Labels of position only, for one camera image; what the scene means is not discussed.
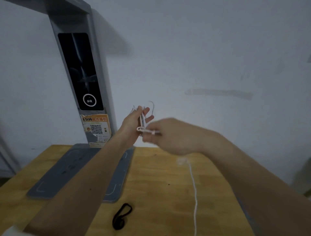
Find person's right hand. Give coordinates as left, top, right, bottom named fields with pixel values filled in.
left=142, top=118, right=211, bottom=156

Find person's left hand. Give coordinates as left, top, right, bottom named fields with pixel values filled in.
left=118, top=106, right=155, bottom=148

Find white cord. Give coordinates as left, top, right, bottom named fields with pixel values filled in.
left=130, top=101, right=198, bottom=236

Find person's right forearm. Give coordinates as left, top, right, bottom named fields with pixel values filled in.
left=198, top=130, right=311, bottom=236

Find person's left forearm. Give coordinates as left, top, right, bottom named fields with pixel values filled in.
left=23, top=131, right=134, bottom=236

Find orange and white sticker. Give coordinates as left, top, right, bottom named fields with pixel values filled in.
left=81, top=114, right=112, bottom=148

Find grey desk lamp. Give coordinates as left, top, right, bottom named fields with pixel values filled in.
left=5, top=0, right=135, bottom=203

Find black hair tie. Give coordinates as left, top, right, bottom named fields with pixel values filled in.
left=112, top=203, right=133, bottom=230

